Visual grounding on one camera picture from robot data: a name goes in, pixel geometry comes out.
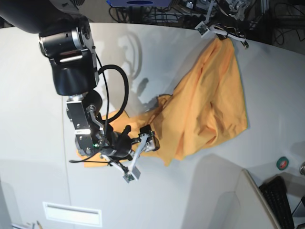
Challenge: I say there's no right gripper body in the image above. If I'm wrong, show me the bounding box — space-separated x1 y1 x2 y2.
102 125 160 160

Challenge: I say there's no yellow t-shirt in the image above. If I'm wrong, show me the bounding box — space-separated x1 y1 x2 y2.
76 38 249 168

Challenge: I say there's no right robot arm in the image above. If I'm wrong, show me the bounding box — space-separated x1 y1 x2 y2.
0 0 160 162

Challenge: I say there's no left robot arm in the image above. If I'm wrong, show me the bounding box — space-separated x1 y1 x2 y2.
215 0 251 21

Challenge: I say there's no white table slot plate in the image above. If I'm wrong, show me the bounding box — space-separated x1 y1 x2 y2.
42 202 102 228

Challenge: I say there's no black keyboard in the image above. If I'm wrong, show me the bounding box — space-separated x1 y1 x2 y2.
259 176 295 229

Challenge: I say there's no green tape roll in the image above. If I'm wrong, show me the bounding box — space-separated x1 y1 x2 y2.
276 156 289 171

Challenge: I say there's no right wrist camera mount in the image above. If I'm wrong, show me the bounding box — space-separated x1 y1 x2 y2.
100 134 148 183

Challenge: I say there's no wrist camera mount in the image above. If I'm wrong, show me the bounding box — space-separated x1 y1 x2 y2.
100 134 148 183
195 0 249 49

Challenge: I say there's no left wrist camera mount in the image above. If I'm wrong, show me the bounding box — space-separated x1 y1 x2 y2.
195 0 249 49

